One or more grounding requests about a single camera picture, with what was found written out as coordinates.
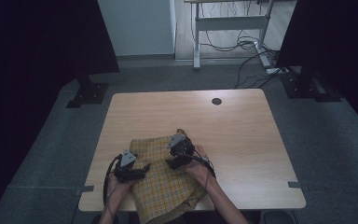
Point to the person's left hand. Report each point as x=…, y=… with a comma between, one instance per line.
x=121, y=189

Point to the person's right hand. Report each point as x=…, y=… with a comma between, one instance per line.
x=200, y=169

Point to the grey tape strip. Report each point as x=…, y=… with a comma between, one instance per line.
x=87, y=188
x=294, y=184

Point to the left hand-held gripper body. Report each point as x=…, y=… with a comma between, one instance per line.
x=125, y=169

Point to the white desk frame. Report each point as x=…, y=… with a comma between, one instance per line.
x=230, y=23

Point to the black stand base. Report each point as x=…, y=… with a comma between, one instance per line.
x=307, y=88
x=88, y=93

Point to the black curtain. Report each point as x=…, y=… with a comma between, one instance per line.
x=28, y=62
x=338, y=40

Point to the black round table grommet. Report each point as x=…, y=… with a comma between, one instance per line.
x=216, y=101

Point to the white power strip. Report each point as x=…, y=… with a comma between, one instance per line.
x=275, y=70

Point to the yellow plaid short-sleeved shirt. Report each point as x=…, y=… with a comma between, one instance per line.
x=164, y=183

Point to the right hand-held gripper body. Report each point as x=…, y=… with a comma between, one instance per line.
x=181, y=147

